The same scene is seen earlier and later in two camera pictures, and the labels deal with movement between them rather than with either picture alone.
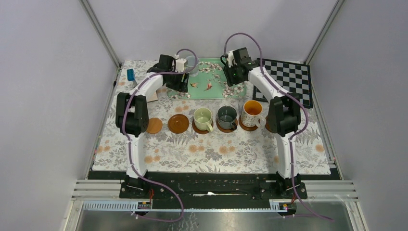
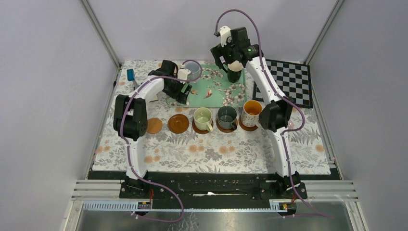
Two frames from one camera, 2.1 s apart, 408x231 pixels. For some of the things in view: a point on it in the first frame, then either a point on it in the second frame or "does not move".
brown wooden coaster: x=178 y=123 does not move
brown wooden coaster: x=225 y=130 does not move
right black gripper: x=230 y=80 → x=218 y=51
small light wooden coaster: x=155 y=125 does not move
